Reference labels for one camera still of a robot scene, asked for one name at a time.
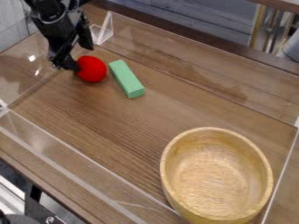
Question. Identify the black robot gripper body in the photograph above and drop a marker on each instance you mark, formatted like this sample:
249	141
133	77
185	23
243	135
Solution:
61	32

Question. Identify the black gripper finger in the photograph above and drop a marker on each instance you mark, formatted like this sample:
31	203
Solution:
85	33
63	60

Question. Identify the red toy strawberry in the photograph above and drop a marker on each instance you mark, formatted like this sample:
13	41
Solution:
93	69

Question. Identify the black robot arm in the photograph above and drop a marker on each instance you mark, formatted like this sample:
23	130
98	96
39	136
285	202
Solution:
51	9

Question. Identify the green rectangular block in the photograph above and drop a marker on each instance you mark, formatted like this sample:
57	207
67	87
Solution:
126	78

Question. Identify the round wooden bowl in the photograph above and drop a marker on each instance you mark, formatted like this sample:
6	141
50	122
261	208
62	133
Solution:
217	176

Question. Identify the clear acrylic tray enclosure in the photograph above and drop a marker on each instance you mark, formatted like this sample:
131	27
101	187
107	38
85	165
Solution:
89	144

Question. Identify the gold metal chair frame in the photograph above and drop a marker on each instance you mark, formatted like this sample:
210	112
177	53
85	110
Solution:
272	27

